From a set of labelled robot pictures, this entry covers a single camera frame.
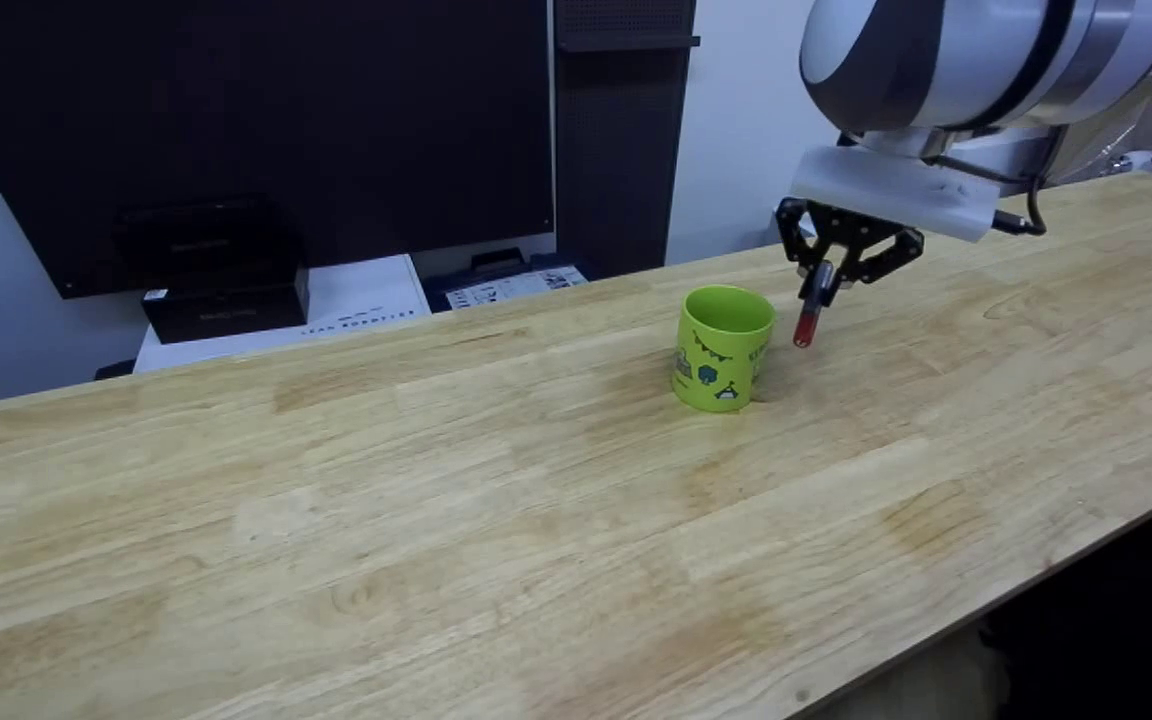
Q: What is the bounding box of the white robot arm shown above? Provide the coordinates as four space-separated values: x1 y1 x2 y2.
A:
777 0 1152 308

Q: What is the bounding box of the large black board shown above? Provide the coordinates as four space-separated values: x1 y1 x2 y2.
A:
0 0 553 295

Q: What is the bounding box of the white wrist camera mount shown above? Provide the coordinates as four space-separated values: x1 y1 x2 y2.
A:
794 146 1001 240

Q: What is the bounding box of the brown cardboard box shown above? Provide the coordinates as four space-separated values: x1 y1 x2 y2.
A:
1049 81 1152 183

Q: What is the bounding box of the red and grey marker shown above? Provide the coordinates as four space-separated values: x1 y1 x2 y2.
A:
794 262 837 347

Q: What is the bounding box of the black printer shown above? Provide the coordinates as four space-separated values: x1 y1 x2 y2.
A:
117 197 310 345

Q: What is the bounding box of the white box with print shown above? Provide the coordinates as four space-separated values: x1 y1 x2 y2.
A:
131 256 429 373

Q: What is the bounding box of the white paper booklet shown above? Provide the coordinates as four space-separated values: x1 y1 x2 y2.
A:
443 262 587 308

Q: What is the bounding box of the green plastic mug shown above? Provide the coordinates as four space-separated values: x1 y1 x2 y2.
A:
672 283 777 412

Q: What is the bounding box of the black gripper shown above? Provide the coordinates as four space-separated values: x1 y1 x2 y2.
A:
771 197 926 300

